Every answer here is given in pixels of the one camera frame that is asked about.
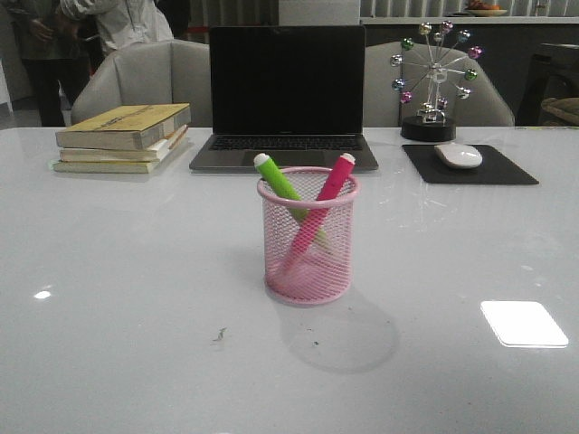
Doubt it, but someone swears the pink mesh pen holder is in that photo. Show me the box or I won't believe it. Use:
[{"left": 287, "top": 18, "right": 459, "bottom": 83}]
[{"left": 257, "top": 166, "right": 359, "bottom": 305}]

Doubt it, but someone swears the green marker pen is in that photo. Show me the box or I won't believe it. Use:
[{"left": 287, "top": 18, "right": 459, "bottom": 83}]
[{"left": 253, "top": 153, "right": 330, "bottom": 252}]

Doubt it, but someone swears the pink red marker pen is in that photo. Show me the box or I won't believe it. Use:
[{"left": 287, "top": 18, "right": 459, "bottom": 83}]
[{"left": 280, "top": 153, "right": 356, "bottom": 274}]

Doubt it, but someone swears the grey open laptop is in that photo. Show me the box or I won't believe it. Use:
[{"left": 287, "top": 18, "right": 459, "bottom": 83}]
[{"left": 189, "top": 24, "right": 378, "bottom": 173}]

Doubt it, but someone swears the bottom pale yellow book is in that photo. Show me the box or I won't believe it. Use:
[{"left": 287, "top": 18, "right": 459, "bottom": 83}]
[{"left": 49, "top": 140, "right": 193, "bottom": 174}]

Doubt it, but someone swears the right grey armchair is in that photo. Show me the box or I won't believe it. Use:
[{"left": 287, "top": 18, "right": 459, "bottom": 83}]
[{"left": 363, "top": 42, "right": 515, "bottom": 127}]

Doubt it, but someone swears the grey armchair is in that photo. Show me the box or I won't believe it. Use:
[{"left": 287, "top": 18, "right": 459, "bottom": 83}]
[
  {"left": 71, "top": 40, "right": 213, "bottom": 127},
  {"left": 363, "top": 42, "right": 515, "bottom": 127}
]

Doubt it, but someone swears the white computer mouse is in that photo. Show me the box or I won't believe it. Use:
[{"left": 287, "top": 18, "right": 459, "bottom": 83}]
[{"left": 433, "top": 143, "right": 483, "bottom": 169}]

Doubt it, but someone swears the top yellow book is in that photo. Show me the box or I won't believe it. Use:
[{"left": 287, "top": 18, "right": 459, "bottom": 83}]
[{"left": 56, "top": 103, "right": 191, "bottom": 150}]

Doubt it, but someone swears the left grey armchair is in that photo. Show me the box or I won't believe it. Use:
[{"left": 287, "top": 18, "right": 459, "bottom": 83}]
[{"left": 71, "top": 40, "right": 213, "bottom": 127}]

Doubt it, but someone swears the ferris wheel desk ornament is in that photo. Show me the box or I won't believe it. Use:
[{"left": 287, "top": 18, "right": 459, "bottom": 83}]
[{"left": 390, "top": 20, "right": 483, "bottom": 142}]

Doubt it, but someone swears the black mouse pad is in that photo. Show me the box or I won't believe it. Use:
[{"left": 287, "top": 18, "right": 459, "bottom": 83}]
[{"left": 403, "top": 144, "right": 539, "bottom": 185}]

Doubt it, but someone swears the person in light jacket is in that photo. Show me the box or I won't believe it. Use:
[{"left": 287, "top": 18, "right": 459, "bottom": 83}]
[{"left": 59, "top": 0, "right": 174, "bottom": 56}]

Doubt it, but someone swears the fruit plate on counter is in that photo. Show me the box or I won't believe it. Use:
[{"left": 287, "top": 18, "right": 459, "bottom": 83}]
[{"left": 465, "top": 0, "right": 507, "bottom": 17}]

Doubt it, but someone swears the person in dark clothes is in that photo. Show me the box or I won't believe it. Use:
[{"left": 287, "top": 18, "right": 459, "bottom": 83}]
[{"left": 1, "top": 1, "right": 90, "bottom": 127}]

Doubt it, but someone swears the dark chair far right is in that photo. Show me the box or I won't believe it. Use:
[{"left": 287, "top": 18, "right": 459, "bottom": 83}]
[{"left": 516, "top": 43, "right": 578, "bottom": 126}]

